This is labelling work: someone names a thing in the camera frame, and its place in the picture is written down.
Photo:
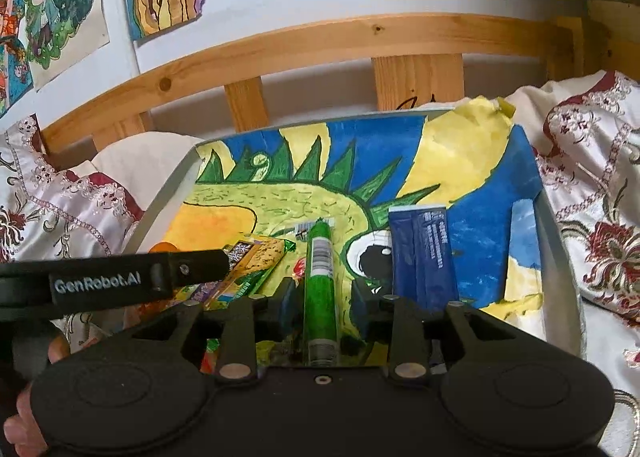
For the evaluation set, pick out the blonde figure wall poster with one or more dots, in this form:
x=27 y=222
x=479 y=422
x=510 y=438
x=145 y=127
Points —
x=60 y=2

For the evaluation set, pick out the green stick snack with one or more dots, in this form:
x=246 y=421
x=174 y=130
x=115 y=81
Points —
x=321 y=287

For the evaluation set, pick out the grey shallow tray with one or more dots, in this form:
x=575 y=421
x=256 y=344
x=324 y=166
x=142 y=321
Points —
x=560 y=257

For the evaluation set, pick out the yellow green snack packet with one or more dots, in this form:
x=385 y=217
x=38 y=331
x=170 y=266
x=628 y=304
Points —
x=260 y=257

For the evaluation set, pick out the white wall pipe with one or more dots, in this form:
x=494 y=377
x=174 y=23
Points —
x=120 y=12

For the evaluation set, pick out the floral satin blanket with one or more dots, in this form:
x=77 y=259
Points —
x=600 y=217

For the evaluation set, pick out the wooden bed headboard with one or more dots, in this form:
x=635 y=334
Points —
x=320 y=42

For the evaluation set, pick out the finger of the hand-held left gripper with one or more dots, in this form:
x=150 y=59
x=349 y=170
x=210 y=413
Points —
x=200 y=264

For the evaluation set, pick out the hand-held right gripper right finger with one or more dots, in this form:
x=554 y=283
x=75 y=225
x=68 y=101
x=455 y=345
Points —
x=361 y=304

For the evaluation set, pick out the blue white-tipped sachet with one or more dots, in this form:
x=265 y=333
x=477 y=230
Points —
x=422 y=257

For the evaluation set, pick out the cream pillow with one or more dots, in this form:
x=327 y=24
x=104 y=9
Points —
x=145 y=157

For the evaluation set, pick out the orange-haired figure wall poster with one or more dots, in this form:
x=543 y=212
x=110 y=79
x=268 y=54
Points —
x=10 y=37

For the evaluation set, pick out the dinosaur drawing paper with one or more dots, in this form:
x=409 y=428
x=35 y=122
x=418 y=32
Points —
x=450 y=172

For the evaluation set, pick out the person's left hand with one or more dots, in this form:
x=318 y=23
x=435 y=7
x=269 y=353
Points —
x=27 y=417

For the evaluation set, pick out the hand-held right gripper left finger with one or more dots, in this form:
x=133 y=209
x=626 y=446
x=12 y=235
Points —
x=287 y=299

